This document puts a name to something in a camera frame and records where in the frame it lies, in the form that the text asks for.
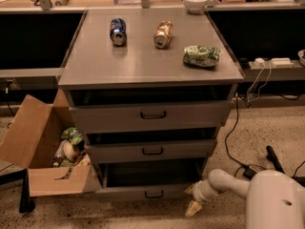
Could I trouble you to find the black stand leg right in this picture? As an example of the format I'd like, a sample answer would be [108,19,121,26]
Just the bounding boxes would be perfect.
[265,145,305,187]

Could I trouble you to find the grey bottom drawer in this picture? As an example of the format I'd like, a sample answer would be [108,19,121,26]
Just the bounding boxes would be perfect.
[95,158,206,201]

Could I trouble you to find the grey top drawer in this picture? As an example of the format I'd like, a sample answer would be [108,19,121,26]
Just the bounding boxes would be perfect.
[70,101,230,134]

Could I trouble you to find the black power adapter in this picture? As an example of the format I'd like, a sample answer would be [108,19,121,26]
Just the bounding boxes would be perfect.
[243,167,257,180]

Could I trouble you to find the green chip bag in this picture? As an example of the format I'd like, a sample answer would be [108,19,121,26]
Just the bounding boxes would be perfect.
[183,45,220,68]

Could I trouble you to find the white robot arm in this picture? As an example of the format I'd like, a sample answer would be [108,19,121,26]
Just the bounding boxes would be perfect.
[185,169,305,229]

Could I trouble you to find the black stand leg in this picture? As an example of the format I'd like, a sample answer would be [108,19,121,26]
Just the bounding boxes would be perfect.
[265,145,305,187]
[0,169,35,214]

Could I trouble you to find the white bowl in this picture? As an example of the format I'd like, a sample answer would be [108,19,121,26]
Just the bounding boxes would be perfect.
[183,0,208,13]

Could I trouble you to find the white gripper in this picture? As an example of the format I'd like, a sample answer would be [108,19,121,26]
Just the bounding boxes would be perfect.
[184,180,214,218]

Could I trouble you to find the black stand leg left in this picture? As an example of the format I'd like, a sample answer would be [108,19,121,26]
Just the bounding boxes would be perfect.
[0,169,35,214]

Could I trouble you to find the green snack bag in box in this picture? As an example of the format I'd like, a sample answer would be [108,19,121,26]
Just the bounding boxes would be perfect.
[61,127,83,145]

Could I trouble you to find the grey drawer cabinet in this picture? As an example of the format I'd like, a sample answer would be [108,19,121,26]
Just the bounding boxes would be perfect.
[57,7,245,189]

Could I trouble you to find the grey drawer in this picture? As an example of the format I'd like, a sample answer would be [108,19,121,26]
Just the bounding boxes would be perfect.
[86,139,216,163]
[70,101,230,134]
[95,158,206,201]

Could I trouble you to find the white cables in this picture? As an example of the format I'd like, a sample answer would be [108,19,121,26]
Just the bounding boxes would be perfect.
[246,60,274,104]

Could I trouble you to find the orange soda can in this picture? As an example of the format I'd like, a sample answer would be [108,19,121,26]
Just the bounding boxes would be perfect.
[153,21,173,49]

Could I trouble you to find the grey middle drawer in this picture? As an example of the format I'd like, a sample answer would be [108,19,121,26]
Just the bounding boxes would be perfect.
[86,139,216,163]

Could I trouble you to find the black power cable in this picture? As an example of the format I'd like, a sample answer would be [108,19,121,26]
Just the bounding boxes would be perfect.
[224,93,305,178]

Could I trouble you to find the brown cardboard box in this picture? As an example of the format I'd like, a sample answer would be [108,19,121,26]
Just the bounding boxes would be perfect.
[0,91,101,198]

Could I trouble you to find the white power strip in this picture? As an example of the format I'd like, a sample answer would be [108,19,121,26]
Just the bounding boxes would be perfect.
[252,58,294,69]

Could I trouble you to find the white round object in box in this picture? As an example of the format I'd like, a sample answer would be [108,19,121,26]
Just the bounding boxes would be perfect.
[64,142,80,162]

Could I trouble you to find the blue soda can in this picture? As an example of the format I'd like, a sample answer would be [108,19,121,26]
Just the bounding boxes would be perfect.
[110,18,127,46]

